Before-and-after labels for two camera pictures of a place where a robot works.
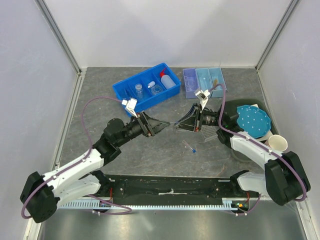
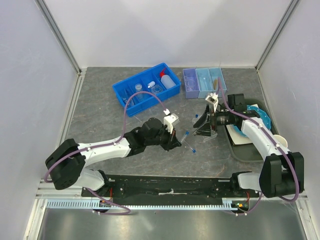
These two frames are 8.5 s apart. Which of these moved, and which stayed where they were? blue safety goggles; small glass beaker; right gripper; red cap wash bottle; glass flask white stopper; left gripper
Moved: right gripper; left gripper
Stayed: blue safety goggles; red cap wash bottle; small glass beaker; glass flask white stopper
